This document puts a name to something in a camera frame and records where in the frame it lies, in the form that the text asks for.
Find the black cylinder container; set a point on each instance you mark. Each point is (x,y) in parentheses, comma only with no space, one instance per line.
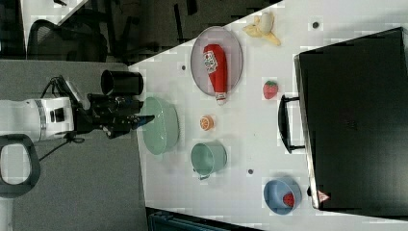
(121,83)

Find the grey round plate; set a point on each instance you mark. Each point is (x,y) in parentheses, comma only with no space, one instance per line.
(233,52)

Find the black office chair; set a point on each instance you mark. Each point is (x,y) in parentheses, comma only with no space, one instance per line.
(50,42)

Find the peeled banana toy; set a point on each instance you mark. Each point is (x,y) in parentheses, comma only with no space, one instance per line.
(262,27)

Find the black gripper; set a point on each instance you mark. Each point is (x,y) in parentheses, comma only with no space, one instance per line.
(115,115)

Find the green metal cup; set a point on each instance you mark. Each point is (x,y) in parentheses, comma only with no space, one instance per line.
(207,158)

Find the orange slice toy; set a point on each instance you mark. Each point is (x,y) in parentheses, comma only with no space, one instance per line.
(206,123)

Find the red strawberry toy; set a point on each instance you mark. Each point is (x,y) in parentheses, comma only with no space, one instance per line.
(270,89)

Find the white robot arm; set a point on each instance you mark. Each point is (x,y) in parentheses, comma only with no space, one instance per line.
(24,123)

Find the blue bowl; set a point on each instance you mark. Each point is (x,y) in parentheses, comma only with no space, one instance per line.
(275,189)

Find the black toaster oven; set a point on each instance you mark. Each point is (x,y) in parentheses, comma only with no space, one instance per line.
(353,99)

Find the red ketchup bottle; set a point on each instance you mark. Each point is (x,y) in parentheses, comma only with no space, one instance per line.
(216,66)

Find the red strawberry in bowl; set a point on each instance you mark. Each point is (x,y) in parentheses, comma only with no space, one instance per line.
(288,199)

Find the green perforated colander bowl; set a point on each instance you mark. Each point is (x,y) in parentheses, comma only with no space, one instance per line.
(162,133)

